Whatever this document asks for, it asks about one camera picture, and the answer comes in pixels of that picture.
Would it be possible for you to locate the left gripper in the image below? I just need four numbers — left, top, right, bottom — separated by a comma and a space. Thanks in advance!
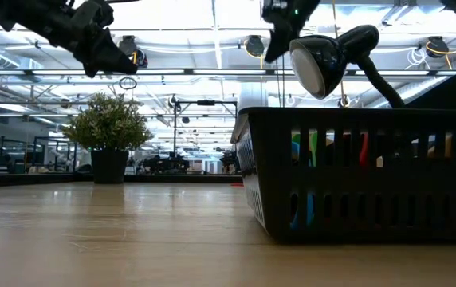
50, 0, 140, 79

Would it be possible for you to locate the hanging yellow cable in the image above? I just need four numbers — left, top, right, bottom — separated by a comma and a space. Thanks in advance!
330, 0, 349, 108

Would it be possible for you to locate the black gantry frame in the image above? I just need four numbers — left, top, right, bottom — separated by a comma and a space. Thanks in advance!
171, 94, 239, 172

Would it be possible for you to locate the black desk lamp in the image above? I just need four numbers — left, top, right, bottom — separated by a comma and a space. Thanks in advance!
289, 24, 407, 109

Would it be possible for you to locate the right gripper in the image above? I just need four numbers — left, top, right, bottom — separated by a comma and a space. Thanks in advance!
261, 0, 321, 65

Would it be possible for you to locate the black ceiling cord reel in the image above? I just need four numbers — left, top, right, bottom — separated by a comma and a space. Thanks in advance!
426, 35, 450, 59
245, 34, 266, 58
118, 34, 149, 69

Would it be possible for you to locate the black slotted plastic bin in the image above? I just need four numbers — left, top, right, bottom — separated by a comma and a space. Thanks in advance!
230, 106, 456, 245

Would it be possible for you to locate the potted artificial plant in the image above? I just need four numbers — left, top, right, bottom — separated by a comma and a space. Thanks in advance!
62, 92, 153, 185

